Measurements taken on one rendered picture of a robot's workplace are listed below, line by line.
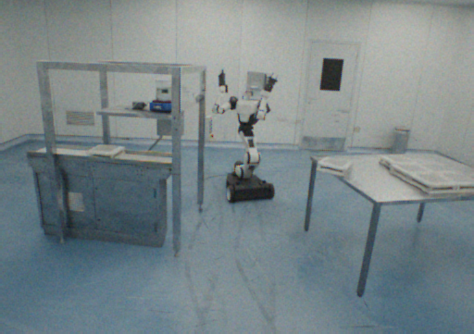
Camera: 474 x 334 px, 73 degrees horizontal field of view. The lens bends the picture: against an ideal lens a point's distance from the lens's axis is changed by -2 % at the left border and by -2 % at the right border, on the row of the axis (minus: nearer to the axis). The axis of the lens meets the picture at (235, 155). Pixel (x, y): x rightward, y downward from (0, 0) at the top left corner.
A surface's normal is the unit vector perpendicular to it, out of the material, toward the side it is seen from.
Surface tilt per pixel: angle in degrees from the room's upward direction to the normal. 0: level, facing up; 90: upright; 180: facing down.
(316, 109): 90
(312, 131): 90
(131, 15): 90
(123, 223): 90
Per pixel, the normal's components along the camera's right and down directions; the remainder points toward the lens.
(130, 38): 0.03, 0.29
